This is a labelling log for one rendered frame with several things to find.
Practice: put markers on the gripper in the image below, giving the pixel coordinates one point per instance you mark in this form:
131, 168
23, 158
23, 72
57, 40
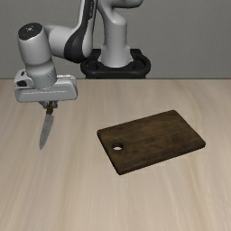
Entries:
45, 91

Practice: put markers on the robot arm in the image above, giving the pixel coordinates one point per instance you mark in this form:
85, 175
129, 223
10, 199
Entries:
78, 36

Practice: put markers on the dark brown cutting board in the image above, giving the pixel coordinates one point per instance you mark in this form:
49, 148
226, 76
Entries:
150, 140

